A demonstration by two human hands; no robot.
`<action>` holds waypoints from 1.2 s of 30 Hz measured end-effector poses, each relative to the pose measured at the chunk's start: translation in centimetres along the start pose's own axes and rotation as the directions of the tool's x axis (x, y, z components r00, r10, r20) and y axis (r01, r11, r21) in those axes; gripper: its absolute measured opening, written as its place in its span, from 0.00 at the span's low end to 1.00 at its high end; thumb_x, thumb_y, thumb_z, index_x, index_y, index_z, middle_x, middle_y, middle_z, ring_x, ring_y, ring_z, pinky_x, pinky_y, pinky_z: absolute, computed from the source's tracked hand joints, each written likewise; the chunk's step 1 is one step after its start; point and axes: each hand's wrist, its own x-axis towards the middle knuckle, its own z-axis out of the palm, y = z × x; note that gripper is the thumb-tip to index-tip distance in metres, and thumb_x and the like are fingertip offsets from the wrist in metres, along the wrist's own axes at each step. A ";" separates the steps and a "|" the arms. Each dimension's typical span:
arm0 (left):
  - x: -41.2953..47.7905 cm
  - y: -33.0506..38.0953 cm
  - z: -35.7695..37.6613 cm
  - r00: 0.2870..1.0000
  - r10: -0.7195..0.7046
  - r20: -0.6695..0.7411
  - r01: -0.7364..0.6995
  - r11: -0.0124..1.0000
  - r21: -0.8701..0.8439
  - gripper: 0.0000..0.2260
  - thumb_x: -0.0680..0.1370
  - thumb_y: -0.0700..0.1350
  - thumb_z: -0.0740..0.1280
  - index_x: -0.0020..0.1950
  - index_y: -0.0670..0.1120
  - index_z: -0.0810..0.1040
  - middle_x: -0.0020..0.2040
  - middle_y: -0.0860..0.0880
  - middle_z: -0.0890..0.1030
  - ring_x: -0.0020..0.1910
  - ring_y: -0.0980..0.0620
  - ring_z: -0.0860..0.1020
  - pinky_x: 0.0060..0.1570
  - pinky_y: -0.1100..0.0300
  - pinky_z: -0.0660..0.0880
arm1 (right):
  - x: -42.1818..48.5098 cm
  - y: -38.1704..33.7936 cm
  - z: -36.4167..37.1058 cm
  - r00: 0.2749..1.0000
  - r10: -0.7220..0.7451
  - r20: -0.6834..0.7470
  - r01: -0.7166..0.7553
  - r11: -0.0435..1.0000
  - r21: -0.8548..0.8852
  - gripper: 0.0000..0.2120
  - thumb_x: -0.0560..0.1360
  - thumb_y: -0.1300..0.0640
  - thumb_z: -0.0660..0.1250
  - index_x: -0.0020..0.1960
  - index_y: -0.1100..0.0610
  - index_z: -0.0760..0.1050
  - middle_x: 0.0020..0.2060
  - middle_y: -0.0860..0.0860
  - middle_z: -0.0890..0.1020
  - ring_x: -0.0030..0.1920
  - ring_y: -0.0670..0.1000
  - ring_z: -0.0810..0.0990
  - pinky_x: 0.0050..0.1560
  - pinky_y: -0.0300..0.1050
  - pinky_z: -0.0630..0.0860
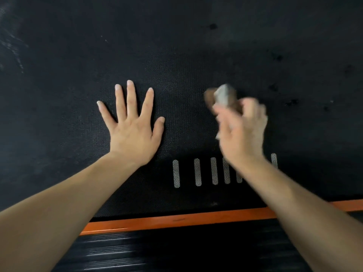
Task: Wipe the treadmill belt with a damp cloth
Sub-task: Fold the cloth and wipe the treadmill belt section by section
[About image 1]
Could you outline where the person's left hand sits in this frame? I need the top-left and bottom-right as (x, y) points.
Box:
(96, 80), (166, 167)

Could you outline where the person's right hand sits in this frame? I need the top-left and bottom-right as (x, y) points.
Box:
(213, 97), (268, 169)

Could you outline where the brown and grey cleaning cloth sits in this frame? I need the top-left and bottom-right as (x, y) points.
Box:
(203, 84), (244, 140)

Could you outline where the person's right forearm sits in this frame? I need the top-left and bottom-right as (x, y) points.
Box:
(237, 158), (363, 272)

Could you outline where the person's left forearm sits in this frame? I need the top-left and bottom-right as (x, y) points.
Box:
(0, 151), (142, 272)

